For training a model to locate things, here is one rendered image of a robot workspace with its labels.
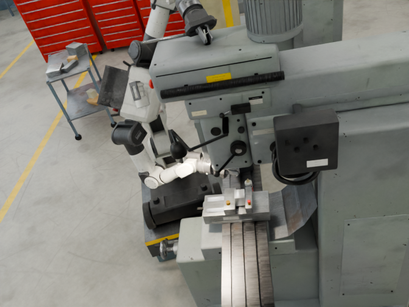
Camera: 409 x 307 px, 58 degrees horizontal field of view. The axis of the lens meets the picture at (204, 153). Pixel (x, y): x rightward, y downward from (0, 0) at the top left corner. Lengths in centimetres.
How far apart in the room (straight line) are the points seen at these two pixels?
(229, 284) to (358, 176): 75
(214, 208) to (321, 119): 94
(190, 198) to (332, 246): 109
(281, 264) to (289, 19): 135
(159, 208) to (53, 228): 148
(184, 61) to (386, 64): 71
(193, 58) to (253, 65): 21
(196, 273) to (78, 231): 168
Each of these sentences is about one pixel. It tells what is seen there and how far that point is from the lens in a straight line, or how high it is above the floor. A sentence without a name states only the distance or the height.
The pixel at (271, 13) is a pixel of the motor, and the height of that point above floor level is 199.
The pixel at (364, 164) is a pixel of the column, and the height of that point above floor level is 139.
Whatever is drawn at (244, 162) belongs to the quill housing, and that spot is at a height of 136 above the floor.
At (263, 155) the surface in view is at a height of 140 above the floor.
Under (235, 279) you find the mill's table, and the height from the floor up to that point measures 92.
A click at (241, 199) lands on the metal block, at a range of 191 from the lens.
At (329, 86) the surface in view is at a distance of 145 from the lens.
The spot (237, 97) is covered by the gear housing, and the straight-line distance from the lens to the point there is 141.
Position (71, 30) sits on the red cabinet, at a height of 54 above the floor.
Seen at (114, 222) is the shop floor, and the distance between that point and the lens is 355.
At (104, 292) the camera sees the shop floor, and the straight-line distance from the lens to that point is 315.
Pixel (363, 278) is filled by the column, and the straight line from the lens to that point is 224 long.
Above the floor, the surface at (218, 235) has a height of 84.
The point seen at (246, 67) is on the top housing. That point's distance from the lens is 134.
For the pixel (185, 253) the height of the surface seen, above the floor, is 72.
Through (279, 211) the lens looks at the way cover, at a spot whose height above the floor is 86.
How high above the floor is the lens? 246
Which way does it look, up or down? 40 degrees down
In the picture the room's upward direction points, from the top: 15 degrees counter-clockwise
